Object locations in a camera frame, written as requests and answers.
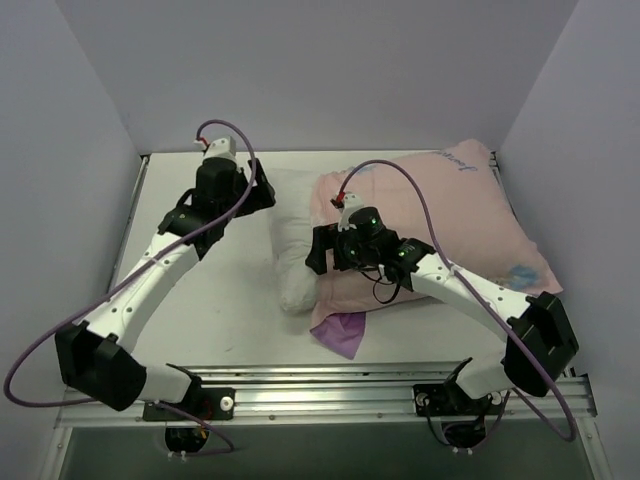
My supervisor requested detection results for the white pillow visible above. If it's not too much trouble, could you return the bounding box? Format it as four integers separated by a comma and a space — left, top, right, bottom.
251, 165, 321, 316

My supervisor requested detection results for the pink purple Elsa pillowcase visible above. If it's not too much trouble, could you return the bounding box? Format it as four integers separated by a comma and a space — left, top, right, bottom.
310, 140, 562, 359

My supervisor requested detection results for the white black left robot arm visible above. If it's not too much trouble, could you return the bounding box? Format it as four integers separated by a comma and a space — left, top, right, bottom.
54, 157, 275, 419

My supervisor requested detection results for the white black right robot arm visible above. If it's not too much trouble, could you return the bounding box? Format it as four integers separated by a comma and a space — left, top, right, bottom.
306, 207, 579, 413

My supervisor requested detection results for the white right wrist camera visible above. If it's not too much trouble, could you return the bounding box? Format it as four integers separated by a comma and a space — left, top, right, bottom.
331, 191, 364, 232

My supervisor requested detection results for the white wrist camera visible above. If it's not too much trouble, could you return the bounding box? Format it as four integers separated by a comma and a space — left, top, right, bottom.
194, 136, 237, 161
331, 191, 364, 232

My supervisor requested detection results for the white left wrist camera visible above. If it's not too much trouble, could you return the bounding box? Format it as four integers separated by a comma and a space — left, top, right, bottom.
194, 136, 237, 161

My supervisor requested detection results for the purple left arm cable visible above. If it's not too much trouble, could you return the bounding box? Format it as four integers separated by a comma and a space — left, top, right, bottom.
2, 118, 264, 456

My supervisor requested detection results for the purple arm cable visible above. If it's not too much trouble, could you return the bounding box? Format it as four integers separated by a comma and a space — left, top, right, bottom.
339, 159, 576, 444
2, 118, 264, 456

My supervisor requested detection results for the aluminium table edge rail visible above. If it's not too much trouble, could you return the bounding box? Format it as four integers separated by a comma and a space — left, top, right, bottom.
108, 155, 150, 290

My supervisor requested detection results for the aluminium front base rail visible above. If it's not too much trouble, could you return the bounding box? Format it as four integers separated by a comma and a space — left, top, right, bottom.
55, 362, 597, 428

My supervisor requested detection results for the aluminium right side rail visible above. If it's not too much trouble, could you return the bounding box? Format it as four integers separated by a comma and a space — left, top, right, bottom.
489, 151, 515, 215

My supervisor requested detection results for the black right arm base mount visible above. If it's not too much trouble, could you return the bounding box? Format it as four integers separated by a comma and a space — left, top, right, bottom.
412, 383, 504, 418

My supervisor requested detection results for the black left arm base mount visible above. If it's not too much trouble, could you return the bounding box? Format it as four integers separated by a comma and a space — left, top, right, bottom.
142, 387, 236, 422

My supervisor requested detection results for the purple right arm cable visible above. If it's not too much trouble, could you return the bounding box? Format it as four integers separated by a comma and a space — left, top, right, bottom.
339, 159, 576, 444

